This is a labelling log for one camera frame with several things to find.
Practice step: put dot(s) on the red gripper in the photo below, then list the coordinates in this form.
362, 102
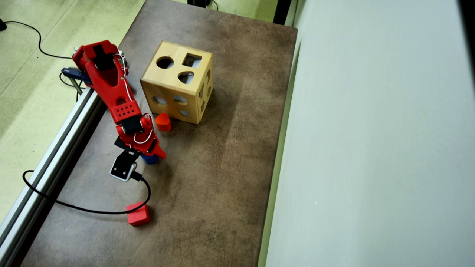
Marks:
153, 149

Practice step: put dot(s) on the blue cylinder block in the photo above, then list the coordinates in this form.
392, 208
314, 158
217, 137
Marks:
149, 160

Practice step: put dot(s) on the red robot arm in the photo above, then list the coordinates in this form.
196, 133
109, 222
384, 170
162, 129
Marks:
107, 81

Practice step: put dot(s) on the wooden shape sorter box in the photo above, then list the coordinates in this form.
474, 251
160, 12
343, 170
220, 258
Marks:
167, 79

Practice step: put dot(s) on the orange rounded triangle block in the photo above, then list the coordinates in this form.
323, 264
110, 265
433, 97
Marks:
163, 123

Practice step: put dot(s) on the red cube block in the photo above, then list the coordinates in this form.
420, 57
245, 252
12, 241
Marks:
138, 218

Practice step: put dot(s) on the blue table clamp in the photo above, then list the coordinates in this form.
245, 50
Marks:
76, 74

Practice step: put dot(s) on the black stand foot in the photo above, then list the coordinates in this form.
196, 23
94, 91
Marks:
198, 2

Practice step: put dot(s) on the black floor plug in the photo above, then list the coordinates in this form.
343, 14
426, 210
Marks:
2, 25

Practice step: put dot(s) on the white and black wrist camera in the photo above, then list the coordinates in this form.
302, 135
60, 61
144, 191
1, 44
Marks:
122, 170

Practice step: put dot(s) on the aluminium extrusion rail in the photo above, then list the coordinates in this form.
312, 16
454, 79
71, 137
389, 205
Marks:
48, 167

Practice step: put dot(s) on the dark vertical post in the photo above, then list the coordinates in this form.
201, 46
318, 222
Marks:
282, 11

